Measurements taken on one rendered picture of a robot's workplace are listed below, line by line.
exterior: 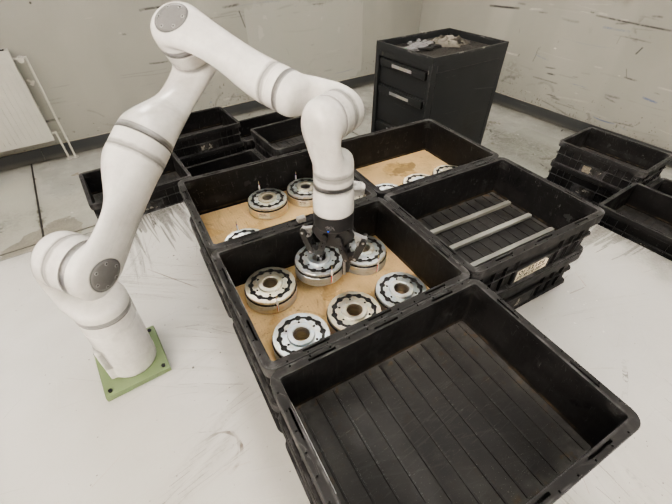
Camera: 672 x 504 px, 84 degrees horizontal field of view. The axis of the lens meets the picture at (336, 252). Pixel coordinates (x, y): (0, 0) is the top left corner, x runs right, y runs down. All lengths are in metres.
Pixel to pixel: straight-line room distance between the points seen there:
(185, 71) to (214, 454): 0.68
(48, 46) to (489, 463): 3.48
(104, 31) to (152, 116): 2.89
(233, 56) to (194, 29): 0.08
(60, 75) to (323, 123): 3.15
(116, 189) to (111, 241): 0.08
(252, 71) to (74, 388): 0.71
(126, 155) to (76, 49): 2.92
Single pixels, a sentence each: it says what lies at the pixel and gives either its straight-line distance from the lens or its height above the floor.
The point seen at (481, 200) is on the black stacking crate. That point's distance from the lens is 1.12.
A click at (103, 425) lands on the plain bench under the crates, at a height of 0.70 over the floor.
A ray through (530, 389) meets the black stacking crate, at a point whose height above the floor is 0.83.
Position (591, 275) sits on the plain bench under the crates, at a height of 0.70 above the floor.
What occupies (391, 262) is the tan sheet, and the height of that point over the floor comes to 0.83.
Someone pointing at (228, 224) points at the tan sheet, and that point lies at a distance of 0.99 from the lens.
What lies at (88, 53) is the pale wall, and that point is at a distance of 3.59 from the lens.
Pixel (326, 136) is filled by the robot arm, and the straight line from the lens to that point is 0.56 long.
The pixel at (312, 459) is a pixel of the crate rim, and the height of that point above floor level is 0.93.
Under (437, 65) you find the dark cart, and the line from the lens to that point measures 2.17.
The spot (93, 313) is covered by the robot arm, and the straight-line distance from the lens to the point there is 0.75.
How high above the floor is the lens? 1.41
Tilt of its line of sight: 42 degrees down
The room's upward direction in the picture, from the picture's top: straight up
